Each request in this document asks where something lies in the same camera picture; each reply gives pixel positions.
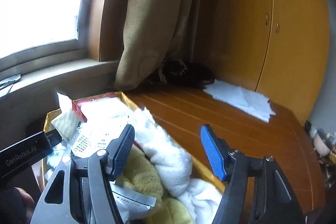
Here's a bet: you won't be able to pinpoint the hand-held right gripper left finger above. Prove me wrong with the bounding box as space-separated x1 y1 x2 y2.
29 124 135 224

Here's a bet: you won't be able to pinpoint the stack of white papers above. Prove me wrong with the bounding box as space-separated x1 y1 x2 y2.
203 79 277 124

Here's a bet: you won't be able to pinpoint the yellow wooden cabinet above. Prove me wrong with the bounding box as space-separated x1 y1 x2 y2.
194 0 331 125

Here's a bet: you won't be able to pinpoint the yellow cardboard box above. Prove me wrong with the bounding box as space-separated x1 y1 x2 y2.
43 91 228 224

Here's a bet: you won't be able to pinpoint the fluffy white cloth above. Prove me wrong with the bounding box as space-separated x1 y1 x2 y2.
178 178 225 224

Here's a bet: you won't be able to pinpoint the dark fringed cloth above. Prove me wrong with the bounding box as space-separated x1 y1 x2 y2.
147 57 217 89

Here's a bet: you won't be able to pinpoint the silver foil packet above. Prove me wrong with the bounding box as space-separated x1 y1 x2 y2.
110 182 158 224

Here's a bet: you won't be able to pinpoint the beige curtain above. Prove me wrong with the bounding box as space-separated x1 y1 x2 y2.
115 0 208 91

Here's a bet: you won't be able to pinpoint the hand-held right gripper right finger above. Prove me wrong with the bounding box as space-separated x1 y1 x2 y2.
200 124 306 224

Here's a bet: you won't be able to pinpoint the red and white packet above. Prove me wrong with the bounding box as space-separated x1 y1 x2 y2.
72 99 89 123

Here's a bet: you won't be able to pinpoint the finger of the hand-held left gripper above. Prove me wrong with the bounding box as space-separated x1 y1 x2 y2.
44 129 64 148

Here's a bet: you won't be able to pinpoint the yellow packet in box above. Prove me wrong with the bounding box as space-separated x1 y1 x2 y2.
115 147 196 224

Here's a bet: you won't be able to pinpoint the white towel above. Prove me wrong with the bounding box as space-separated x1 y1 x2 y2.
134 107 194 197

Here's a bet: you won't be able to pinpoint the white packet with dotted print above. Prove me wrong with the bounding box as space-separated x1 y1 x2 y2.
70 124 127 159

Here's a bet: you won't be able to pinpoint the papers on window sill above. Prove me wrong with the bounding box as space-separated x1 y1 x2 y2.
0 73 22 97

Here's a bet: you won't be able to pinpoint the pile of small clutter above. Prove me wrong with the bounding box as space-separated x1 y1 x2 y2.
318 154 336 188

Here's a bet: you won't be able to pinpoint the cream packet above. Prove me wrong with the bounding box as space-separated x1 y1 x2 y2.
51 109 79 141

